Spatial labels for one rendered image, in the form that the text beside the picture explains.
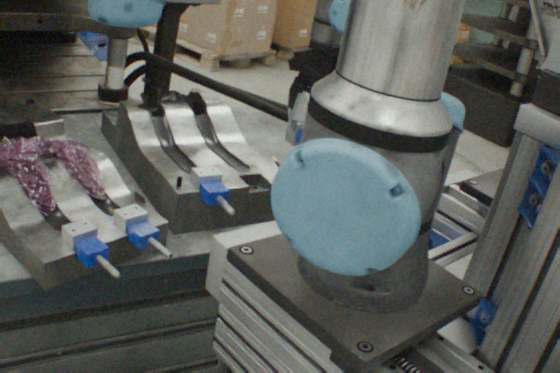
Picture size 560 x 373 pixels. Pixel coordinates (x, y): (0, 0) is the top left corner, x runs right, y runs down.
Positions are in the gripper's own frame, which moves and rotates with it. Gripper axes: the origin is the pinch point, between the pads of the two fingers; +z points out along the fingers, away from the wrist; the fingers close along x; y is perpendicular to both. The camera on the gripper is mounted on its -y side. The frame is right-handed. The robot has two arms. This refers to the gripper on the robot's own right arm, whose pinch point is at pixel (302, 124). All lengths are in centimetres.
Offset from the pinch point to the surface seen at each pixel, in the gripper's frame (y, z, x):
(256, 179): 9.7, 7.3, -16.4
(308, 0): -363, 32, 261
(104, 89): -60, 12, -28
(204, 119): -13.7, 3.7, -17.6
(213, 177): 13.5, 3.8, -28.6
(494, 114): -166, 72, 324
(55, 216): 12, 10, -59
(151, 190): 1.9, 12.0, -36.0
